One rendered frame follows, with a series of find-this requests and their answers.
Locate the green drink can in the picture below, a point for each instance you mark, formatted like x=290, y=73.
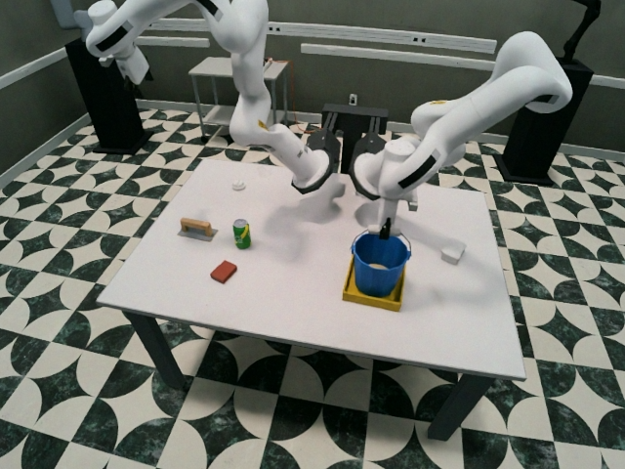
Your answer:
x=241, y=232

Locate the yellow shallow tray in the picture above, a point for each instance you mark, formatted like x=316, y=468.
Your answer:
x=352, y=294

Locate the reddish-brown rectangular block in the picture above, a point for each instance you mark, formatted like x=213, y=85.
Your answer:
x=224, y=272

